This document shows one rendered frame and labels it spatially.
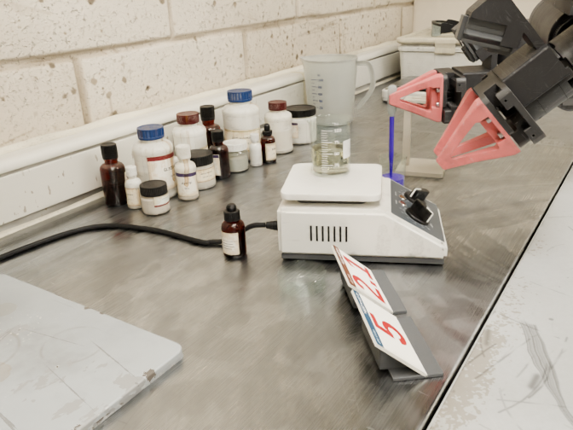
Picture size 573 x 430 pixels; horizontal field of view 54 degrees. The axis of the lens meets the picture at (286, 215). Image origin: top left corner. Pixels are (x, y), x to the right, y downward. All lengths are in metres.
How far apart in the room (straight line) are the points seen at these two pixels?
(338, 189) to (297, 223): 0.06
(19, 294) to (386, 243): 0.42
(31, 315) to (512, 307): 0.50
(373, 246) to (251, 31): 0.77
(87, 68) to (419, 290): 0.64
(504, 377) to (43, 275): 0.53
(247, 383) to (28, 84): 0.60
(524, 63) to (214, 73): 0.76
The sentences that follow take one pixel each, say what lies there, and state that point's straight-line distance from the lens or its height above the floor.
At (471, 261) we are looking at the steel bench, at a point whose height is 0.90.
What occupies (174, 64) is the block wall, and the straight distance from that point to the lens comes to 1.13.
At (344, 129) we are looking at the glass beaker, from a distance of 0.70.
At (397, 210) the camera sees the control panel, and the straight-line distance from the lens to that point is 0.68.
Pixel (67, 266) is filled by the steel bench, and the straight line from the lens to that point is 0.76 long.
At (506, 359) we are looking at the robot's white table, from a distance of 0.55.
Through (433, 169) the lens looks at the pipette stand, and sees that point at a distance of 1.00.
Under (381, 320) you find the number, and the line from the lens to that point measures 0.54.
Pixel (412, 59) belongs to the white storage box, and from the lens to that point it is 1.79.
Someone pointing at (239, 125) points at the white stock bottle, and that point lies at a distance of 1.08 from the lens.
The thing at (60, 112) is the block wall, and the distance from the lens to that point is 0.97.
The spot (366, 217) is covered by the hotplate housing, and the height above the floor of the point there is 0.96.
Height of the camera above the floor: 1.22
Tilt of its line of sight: 23 degrees down
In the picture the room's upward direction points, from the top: 3 degrees counter-clockwise
